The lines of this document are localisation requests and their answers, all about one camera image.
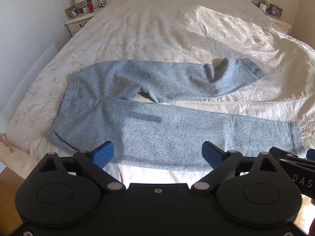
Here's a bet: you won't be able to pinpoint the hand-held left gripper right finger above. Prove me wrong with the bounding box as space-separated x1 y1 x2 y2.
191 141 280 194

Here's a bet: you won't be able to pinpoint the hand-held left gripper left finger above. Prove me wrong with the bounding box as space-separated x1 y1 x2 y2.
39 141 126 193

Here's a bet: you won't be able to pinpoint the grey speckled pants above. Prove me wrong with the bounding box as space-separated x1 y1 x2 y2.
47 57 303 171

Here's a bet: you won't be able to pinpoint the bed with cream embroidered bedspread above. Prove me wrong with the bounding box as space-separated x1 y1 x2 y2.
0 0 315 182

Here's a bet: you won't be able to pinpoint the cream nightstand with dark handle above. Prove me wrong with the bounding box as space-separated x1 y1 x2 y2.
64 11 96 38

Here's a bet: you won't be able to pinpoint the dark photo frame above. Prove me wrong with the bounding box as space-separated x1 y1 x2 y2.
269 4 283 16

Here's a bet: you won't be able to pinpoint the wooden photo frame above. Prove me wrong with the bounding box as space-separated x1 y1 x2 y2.
65 5 81 18

